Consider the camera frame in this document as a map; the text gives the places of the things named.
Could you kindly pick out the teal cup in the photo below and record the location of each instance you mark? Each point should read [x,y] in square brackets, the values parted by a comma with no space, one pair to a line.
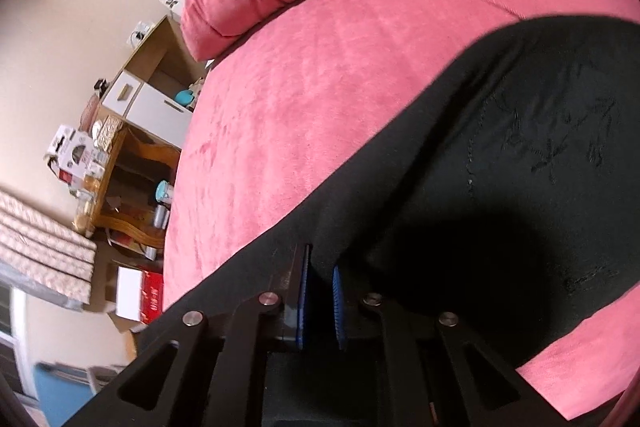
[185,98]

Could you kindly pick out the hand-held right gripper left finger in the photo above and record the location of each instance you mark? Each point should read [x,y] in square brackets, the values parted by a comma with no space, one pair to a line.
[302,302]

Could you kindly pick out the blue lidded bottle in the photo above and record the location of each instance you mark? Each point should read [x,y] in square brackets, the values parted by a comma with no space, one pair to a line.
[164,192]

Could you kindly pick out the wooden desk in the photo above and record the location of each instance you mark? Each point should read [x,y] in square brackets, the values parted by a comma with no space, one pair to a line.
[145,154]

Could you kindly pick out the blue panel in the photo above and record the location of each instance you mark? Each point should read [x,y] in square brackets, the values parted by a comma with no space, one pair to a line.
[65,384]

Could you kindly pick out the open cardboard box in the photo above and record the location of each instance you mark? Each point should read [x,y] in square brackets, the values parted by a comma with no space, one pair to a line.
[150,107]

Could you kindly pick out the gold patterned box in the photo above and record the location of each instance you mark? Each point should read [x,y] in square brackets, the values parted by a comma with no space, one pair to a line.
[107,133]

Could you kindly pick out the red and white box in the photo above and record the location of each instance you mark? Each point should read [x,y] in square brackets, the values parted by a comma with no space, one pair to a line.
[150,294]

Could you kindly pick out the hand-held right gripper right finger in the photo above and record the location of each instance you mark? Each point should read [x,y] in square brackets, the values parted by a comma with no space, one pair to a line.
[340,307]

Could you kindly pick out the patterned beige curtain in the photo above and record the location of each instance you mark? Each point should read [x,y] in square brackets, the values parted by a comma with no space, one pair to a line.
[40,237]

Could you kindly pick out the white printed carton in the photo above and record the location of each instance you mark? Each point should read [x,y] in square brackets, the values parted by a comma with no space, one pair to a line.
[75,152]

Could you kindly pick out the black pants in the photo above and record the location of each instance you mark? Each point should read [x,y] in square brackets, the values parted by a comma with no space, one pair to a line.
[500,167]

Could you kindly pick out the pink bed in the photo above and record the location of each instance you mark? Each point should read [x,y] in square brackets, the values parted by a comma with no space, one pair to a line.
[300,107]

